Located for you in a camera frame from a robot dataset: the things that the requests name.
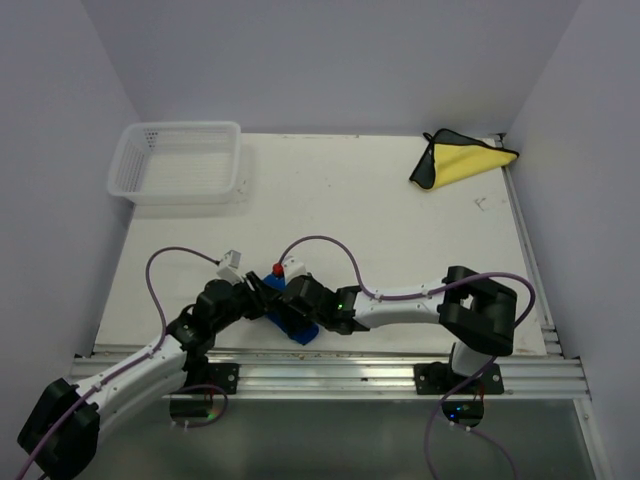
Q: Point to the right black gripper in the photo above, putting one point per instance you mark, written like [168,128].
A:
[294,313]

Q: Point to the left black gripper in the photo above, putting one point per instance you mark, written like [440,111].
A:
[259,296]

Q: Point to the blue towel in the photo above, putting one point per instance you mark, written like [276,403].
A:
[293,325]

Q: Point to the yellow and black towel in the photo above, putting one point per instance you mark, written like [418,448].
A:
[450,157]

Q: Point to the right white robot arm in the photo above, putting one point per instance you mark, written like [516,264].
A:
[478,311]

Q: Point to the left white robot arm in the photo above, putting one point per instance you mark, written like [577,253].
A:
[64,429]

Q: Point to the white plastic basket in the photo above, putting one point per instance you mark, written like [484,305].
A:
[176,163]

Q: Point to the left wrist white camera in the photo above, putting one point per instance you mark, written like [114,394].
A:
[228,267]

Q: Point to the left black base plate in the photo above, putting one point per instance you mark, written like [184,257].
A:
[215,377]

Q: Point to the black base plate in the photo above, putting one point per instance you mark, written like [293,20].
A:
[215,377]
[438,378]

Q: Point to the aluminium mounting rail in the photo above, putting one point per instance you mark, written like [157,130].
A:
[340,376]

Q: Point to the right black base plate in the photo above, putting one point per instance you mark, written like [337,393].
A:
[438,378]

